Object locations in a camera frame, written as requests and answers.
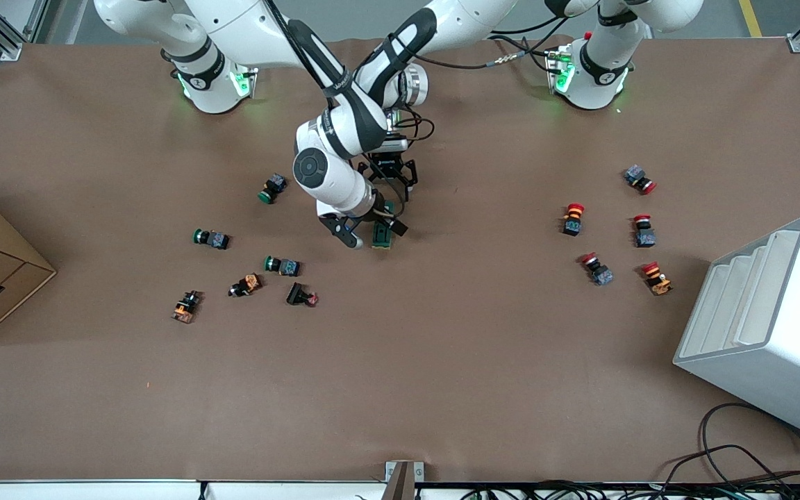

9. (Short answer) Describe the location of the black looped floor cable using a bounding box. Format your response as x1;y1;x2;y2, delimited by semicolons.
700;403;800;487

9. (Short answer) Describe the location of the green button grey contact block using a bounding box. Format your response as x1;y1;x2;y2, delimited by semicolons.
192;228;231;251
257;173;288;205
263;255;301;277

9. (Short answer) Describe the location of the metal table edge bracket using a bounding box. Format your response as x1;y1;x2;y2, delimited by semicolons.
385;460;425;500

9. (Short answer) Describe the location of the black cable bundle strip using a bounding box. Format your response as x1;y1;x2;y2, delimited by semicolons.
435;483;800;500

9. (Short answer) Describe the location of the green load switch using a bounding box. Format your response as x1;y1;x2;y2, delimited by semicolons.
371;200;395;249

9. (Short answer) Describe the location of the white slotted storage rack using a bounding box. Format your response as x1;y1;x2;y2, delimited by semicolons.
672;214;800;447

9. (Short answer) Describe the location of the white table edge rail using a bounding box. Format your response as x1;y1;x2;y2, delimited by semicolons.
0;479;387;500

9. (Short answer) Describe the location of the red button orange contact block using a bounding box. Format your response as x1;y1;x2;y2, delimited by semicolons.
641;261;674;297

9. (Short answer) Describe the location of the black switch red contact block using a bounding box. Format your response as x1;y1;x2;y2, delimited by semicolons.
285;281;319;308

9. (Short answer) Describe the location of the red button silver collar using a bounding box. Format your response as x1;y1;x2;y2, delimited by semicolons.
578;252;615;287

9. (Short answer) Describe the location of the red button grey contact block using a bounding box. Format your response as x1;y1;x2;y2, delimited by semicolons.
624;165;658;195
633;214;657;249

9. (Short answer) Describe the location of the black cable with silver connector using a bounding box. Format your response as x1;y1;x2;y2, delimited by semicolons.
417;31;567;70

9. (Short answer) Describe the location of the red button orange striped collar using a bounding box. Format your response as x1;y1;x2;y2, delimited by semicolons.
561;203;586;238

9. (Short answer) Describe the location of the brown table cover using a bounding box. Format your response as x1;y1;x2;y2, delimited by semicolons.
0;36;800;483

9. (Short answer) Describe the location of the black button orange contact block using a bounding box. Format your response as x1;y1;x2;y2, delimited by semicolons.
171;290;203;324
228;273;263;299

